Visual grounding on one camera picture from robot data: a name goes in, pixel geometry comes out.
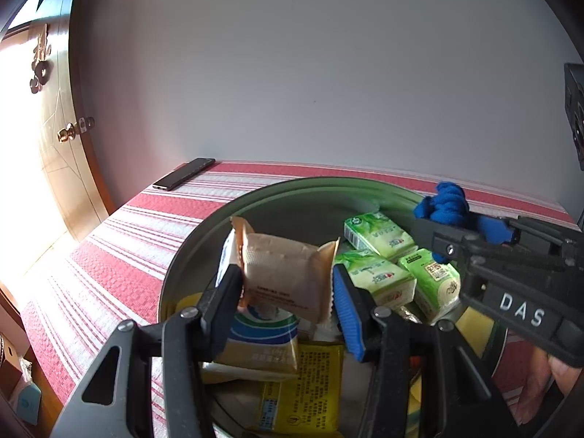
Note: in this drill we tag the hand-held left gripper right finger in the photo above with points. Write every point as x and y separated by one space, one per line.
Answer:
351 315

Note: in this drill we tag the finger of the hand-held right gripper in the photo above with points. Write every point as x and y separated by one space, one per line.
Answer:
543 237
449 244

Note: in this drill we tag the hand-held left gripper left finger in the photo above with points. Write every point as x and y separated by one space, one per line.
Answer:
223 310

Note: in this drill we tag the blue knotted cloth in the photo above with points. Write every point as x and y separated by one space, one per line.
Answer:
445 210

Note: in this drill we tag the green tissue pack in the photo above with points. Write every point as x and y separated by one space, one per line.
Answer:
378 278
378 235
431 283

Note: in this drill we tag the white blue tissue pack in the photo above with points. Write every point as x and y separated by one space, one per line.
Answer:
260 342

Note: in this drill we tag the yellow foil packet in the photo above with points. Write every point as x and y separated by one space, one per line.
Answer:
310 388

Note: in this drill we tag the round black metal tin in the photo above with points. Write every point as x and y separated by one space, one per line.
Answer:
292 200

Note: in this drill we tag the person's right hand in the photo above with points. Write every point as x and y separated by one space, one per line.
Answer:
565 374

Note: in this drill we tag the black smartphone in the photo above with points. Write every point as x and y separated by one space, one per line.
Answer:
182 174

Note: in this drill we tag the wooden door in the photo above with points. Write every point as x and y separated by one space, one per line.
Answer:
59 182

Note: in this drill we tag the teal rounded device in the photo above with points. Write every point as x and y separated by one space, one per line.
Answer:
27 404

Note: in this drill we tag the brown cardboard box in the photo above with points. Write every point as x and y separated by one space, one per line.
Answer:
11 365

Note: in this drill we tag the brass door knob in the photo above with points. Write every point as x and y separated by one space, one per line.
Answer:
68 133

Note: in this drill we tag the dark door ornament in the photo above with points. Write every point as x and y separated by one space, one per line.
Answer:
41 64

